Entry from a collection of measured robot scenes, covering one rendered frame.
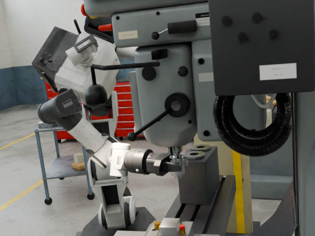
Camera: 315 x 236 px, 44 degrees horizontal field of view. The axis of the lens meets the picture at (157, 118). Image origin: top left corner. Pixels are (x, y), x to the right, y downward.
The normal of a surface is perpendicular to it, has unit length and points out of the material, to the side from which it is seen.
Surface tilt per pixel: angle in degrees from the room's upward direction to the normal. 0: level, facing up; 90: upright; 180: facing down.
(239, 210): 90
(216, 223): 0
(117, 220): 103
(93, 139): 88
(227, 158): 90
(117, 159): 69
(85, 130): 88
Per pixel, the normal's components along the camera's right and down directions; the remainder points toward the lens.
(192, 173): -0.37, 0.22
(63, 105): 0.68, -0.23
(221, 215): -0.10, -0.97
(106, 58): 0.62, 0.02
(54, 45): -0.04, -0.35
